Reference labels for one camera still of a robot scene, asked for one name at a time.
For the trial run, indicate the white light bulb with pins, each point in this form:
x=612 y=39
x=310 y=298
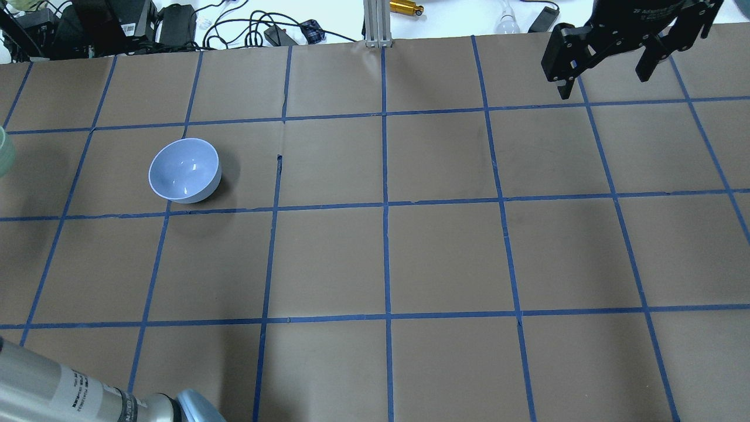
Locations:
x=507 y=22

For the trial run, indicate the blue bowl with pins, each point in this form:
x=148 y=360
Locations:
x=186 y=171

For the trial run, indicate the black power adapter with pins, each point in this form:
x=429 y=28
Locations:
x=545 y=20

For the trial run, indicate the gold cylinder tool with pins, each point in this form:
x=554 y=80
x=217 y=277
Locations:
x=406 y=8

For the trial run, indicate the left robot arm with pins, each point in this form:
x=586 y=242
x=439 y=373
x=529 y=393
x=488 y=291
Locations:
x=35 y=388

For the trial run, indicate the black power brick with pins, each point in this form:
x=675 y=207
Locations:
x=177 y=25

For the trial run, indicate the green bowl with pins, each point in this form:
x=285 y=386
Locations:
x=8 y=153

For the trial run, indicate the aluminium frame post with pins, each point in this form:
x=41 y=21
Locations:
x=377 y=24

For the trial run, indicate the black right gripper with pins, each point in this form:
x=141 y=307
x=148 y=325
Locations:
x=636 y=16

